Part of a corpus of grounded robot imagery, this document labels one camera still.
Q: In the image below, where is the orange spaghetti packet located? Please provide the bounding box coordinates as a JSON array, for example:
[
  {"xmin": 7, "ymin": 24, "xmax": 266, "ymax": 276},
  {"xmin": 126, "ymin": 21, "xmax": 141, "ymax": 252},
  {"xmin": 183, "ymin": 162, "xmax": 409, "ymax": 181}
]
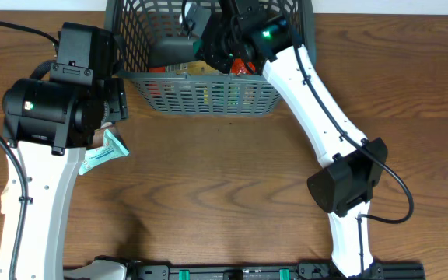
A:
[{"xmin": 149, "ymin": 58, "xmax": 252, "ymax": 75}]

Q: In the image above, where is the grey plastic basket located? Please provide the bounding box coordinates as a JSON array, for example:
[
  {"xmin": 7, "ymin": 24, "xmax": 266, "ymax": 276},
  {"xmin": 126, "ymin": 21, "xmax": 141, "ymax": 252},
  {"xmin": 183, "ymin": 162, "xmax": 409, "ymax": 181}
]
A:
[{"xmin": 105, "ymin": 0, "xmax": 317, "ymax": 115}]

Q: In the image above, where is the teal white small sachet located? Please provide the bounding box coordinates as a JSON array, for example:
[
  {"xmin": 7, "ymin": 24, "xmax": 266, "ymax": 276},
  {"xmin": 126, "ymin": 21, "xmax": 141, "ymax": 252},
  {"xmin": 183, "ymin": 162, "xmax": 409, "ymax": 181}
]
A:
[{"xmin": 79, "ymin": 129, "xmax": 130, "ymax": 175}]

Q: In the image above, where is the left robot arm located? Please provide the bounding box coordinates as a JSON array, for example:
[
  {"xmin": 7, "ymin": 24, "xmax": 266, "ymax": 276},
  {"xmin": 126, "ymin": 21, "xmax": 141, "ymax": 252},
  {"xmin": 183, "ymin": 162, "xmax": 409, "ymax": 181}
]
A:
[{"xmin": 0, "ymin": 23, "xmax": 128, "ymax": 279}]

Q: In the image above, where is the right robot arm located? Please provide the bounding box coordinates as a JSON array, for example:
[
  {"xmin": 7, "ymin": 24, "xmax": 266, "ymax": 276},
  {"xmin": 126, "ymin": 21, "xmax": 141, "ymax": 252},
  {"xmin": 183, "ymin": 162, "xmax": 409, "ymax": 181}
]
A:
[{"xmin": 181, "ymin": 1, "xmax": 387, "ymax": 278}]

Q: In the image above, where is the left black cable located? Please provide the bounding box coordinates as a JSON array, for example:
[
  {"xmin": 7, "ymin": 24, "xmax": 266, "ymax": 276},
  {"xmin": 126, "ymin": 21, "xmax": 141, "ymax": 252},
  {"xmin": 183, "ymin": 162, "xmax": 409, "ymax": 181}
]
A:
[{"xmin": 0, "ymin": 15, "xmax": 60, "ymax": 280}]

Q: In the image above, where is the black cable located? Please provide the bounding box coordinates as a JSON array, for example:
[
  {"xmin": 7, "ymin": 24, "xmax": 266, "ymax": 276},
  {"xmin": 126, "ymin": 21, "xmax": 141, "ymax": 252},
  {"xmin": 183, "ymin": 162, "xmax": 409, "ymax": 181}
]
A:
[
  {"xmin": 285, "ymin": 19, "xmax": 415, "ymax": 273},
  {"xmin": 0, "ymin": 15, "xmax": 60, "ymax": 280}
]

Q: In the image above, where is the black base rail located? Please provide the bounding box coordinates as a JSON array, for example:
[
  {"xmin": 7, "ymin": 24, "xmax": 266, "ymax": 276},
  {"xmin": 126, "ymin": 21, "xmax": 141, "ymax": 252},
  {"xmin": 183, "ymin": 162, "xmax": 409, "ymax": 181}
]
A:
[{"xmin": 64, "ymin": 254, "xmax": 427, "ymax": 280}]

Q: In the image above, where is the right black cable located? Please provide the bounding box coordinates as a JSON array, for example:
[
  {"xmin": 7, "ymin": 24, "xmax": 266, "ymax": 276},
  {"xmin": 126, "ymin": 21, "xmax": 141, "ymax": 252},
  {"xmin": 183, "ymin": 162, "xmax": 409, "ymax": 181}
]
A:
[{"xmin": 285, "ymin": 19, "xmax": 415, "ymax": 273}]

